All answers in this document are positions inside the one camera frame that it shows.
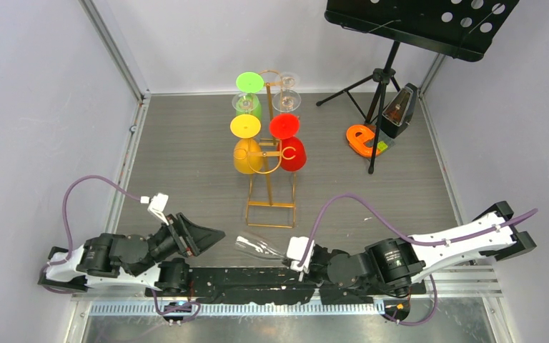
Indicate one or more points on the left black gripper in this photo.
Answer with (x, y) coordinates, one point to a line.
(196, 239)

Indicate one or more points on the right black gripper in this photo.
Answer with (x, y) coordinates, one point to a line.
(309, 276)

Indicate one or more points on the clear wine glass front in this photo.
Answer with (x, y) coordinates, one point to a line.
(258, 247)

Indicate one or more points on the clear wine glass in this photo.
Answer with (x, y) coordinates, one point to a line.
(258, 247)
(286, 101)
(245, 103)
(287, 80)

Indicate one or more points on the gold wire glass rack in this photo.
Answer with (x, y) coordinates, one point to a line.
(261, 192)

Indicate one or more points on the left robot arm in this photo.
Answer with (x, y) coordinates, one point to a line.
(156, 262)

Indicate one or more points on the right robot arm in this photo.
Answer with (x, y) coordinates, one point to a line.
(392, 266)

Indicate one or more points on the yellow wine glass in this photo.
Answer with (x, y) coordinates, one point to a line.
(247, 158)

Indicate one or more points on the red wine glass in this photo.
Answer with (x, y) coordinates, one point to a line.
(284, 127)

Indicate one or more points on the clear wine glass left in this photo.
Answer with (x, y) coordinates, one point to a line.
(245, 103)

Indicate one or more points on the clear wine glass middle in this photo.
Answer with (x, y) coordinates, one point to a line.
(286, 101)

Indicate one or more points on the green wine glass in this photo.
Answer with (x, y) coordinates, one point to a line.
(251, 82)

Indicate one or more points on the clear wine glass back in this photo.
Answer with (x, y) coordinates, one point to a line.
(287, 80)

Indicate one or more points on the orange toy track piece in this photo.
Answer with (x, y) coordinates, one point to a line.
(361, 139)

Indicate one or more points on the green toy brick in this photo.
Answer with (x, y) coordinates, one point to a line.
(381, 147)

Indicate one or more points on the black metronome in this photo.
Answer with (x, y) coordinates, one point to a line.
(399, 112)

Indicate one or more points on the black music stand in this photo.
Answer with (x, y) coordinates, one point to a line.
(462, 30)

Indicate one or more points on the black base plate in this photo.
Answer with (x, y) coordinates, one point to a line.
(281, 286)

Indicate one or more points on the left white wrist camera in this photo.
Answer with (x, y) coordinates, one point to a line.
(156, 205)

